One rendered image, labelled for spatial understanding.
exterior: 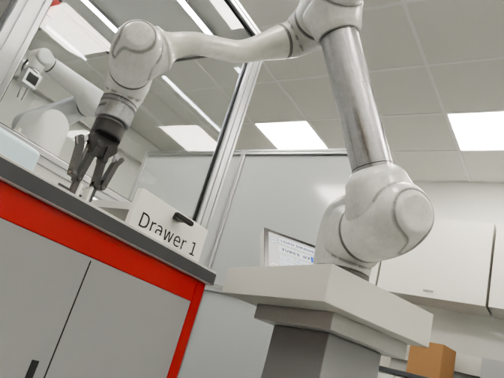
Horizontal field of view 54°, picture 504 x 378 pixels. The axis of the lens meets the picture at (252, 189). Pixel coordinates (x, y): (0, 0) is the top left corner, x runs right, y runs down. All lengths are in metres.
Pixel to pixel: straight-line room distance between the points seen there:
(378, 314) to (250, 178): 2.41
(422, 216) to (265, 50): 0.64
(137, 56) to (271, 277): 0.59
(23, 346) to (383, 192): 0.77
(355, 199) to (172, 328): 0.51
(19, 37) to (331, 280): 1.00
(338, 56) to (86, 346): 0.89
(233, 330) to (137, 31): 2.31
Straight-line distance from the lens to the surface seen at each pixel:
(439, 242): 4.57
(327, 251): 1.31
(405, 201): 1.12
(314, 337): 1.23
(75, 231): 0.81
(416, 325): 1.30
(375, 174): 1.17
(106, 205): 1.34
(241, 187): 3.48
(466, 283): 4.43
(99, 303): 0.86
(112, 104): 1.25
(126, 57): 1.12
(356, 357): 1.27
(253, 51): 1.42
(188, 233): 1.38
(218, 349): 3.17
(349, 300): 1.11
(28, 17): 1.51
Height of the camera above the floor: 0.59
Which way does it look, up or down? 20 degrees up
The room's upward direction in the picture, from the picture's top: 17 degrees clockwise
